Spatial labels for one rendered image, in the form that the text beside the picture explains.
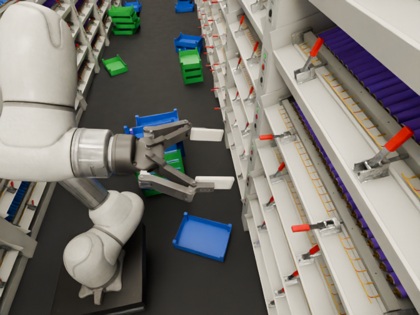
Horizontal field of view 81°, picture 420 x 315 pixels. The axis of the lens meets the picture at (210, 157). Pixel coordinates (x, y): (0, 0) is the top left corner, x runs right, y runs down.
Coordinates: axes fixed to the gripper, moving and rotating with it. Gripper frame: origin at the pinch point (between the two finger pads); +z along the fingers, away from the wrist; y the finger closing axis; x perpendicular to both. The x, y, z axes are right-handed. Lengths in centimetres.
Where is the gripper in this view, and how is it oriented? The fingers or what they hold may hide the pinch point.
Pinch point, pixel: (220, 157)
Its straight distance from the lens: 49.3
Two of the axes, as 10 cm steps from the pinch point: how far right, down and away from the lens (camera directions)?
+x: 1.7, -6.7, -7.3
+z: 9.8, 0.3, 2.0
